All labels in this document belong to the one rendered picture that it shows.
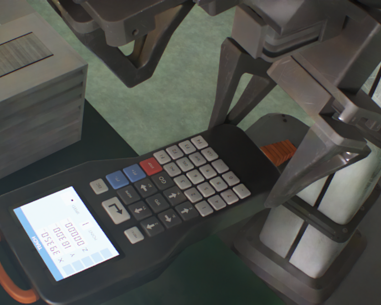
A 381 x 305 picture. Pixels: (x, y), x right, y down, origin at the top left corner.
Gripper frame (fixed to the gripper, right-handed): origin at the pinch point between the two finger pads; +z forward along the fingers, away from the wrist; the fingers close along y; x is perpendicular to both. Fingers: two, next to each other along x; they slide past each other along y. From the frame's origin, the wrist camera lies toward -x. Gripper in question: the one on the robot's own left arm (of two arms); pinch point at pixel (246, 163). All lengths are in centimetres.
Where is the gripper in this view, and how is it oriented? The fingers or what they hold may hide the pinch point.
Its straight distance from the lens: 47.4
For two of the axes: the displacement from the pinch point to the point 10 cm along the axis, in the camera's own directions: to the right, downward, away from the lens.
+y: 5.7, 6.7, -4.8
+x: 6.0, 0.6, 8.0
